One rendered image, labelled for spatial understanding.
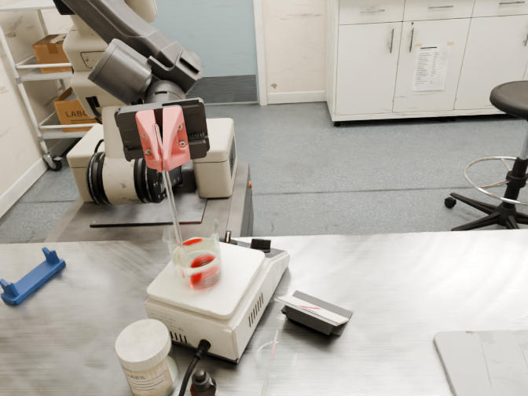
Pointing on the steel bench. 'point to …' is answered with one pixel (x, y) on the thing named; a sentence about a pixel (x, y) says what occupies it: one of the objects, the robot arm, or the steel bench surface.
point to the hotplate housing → (178, 320)
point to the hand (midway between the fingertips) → (163, 162)
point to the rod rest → (17, 291)
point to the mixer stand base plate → (485, 361)
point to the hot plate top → (236, 280)
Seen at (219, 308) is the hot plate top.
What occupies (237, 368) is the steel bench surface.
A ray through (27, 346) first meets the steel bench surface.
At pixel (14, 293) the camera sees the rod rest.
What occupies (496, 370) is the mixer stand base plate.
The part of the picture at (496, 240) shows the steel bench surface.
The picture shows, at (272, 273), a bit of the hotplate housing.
